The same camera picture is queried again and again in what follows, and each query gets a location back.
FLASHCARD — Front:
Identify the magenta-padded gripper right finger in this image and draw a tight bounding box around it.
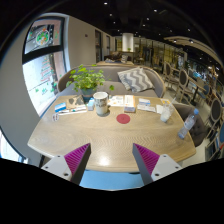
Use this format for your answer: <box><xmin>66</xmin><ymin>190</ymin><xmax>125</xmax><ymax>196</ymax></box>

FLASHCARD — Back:
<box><xmin>132</xmin><ymin>143</ymin><xmax>184</xmax><ymax>186</ymax></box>

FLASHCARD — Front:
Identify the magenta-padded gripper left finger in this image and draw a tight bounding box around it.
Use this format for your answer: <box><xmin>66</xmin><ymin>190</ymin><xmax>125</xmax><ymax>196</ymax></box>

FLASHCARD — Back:
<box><xmin>40</xmin><ymin>142</ymin><xmax>92</xmax><ymax>186</ymax></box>

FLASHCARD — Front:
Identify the clear blue-capped water bottle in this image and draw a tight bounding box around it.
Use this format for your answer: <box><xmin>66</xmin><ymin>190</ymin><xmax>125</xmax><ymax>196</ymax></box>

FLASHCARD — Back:
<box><xmin>177</xmin><ymin>108</ymin><xmax>200</xmax><ymax>140</ymax></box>

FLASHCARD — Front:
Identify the flat round red coaster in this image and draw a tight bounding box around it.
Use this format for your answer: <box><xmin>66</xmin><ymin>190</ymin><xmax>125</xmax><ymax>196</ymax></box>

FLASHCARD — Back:
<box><xmin>116</xmin><ymin>113</ymin><xmax>131</xmax><ymax>125</ymax></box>

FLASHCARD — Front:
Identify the clear plastic cup with straw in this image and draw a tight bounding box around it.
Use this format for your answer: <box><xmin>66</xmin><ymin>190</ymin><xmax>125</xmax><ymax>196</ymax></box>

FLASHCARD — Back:
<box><xmin>159</xmin><ymin>99</ymin><xmax>175</xmax><ymax>124</ymax></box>

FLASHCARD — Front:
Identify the white tube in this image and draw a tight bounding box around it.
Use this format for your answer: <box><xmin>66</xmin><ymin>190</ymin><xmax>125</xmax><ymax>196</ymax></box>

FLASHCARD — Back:
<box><xmin>59</xmin><ymin>105</ymin><xmax>88</xmax><ymax>113</ymax></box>

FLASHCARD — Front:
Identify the white paper napkin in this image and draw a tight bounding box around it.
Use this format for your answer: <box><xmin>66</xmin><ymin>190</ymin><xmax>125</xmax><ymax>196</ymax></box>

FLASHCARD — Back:
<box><xmin>155</xmin><ymin>104</ymin><xmax>165</xmax><ymax>115</ymax></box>

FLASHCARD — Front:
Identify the blue and white box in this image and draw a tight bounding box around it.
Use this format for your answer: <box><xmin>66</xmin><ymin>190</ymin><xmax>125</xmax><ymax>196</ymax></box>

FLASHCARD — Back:
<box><xmin>54</xmin><ymin>101</ymin><xmax>68</xmax><ymax>113</ymax></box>

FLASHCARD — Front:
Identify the small light blue box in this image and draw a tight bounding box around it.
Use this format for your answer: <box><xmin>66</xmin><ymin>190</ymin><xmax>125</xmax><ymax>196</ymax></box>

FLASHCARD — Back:
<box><xmin>86</xmin><ymin>98</ymin><xmax>96</xmax><ymax>112</ymax></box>

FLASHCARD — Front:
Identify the grey tufted armchair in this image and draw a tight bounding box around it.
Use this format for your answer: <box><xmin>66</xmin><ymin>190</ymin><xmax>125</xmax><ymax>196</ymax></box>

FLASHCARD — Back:
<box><xmin>173</xmin><ymin>102</ymin><xmax>209</xmax><ymax>148</ymax></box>

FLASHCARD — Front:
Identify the white printed paper cup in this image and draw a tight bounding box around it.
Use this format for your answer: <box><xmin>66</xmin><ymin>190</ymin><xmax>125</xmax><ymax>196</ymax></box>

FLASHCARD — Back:
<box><xmin>92</xmin><ymin>91</ymin><xmax>110</xmax><ymax>117</ymax></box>

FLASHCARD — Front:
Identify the white leaflet with pictures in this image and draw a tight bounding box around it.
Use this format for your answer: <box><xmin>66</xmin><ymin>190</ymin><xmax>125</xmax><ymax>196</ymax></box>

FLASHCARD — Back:
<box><xmin>108</xmin><ymin>95</ymin><xmax>125</xmax><ymax>108</ymax></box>

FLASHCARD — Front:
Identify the green potted plant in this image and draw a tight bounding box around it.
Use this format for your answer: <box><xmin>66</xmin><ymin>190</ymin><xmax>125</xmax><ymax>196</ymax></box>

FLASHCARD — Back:
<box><xmin>65</xmin><ymin>64</ymin><xmax>115</xmax><ymax>99</ymax></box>

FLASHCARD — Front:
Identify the grey white chevron pillow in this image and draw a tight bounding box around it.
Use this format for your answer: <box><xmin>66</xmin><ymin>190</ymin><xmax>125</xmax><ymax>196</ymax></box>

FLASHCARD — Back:
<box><xmin>116</xmin><ymin>66</ymin><xmax>156</xmax><ymax>93</ymax></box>

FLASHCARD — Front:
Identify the group of dining chairs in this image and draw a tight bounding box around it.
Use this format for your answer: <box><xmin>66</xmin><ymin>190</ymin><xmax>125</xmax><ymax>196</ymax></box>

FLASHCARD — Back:
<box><xmin>161</xmin><ymin>61</ymin><xmax>224</xmax><ymax>161</ymax></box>

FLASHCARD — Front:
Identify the grey curved sofa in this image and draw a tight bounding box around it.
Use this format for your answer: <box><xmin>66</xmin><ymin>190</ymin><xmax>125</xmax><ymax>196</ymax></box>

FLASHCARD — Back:
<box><xmin>57</xmin><ymin>64</ymin><xmax>167</xmax><ymax>99</ymax></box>

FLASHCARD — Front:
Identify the group of ceiling lights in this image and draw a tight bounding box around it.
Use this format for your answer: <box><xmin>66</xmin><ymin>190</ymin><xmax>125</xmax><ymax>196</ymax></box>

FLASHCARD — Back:
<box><xmin>101</xmin><ymin>0</ymin><xmax>196</xmax><ymax>44</ymax></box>

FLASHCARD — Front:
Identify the colourful wall poster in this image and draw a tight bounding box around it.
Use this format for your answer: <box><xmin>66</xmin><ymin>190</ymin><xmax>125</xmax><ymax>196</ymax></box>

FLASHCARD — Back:
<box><xmin>24</xmin><ymin>18</ymin><xmax>64</xmax><ymax>54</ymax></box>

